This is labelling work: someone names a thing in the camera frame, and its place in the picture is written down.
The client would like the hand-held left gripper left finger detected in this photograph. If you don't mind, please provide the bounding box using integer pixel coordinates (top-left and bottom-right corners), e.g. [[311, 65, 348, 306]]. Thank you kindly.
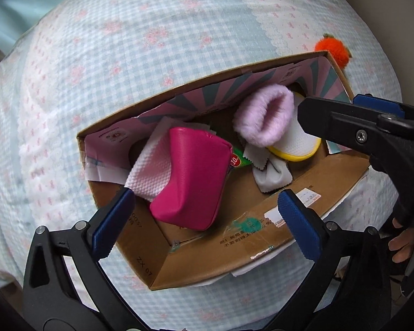
[[22, 188, 136, 318]]

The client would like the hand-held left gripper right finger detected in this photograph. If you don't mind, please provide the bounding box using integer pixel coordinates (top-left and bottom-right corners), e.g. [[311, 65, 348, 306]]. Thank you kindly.
[[278, 189, 391, 318]]

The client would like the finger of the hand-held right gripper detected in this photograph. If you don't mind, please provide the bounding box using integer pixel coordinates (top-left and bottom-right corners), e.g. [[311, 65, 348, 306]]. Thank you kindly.
[[353, 94, 414, 122], [298, 97, 398, 156]]

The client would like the grey cloth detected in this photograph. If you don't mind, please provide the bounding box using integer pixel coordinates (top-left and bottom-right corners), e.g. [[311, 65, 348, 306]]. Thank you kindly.
[[243, 143, 294, 194]]

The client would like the white paper napkin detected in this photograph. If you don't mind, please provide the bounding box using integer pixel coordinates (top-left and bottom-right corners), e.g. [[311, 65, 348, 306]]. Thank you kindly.
[[124, 117, 218, 202]]

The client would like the purple fuzzy baby shoe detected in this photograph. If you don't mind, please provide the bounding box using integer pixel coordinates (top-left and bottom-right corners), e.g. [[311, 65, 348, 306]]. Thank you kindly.
[[234, 83, 322, 162]]

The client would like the green tissue packet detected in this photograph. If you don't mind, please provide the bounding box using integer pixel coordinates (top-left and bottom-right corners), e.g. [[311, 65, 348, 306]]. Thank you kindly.
[[228, 146, 253, 175]]

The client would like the magenta zip pouch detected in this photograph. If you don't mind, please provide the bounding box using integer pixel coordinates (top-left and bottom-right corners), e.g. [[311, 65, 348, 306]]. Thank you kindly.
[[149, 126, 233, 231]]

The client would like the cardboard box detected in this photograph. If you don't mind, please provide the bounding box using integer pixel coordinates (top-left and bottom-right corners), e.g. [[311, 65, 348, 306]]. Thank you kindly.
[[76, 50, 371, 291]]

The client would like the person's right hand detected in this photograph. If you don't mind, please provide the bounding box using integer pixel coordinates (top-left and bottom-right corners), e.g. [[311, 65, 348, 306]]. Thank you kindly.
[[387, 217, 414, 265]]

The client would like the orange pompom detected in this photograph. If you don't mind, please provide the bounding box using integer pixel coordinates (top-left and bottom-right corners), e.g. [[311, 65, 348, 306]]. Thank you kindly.
[[314, 33, 353, 67]]

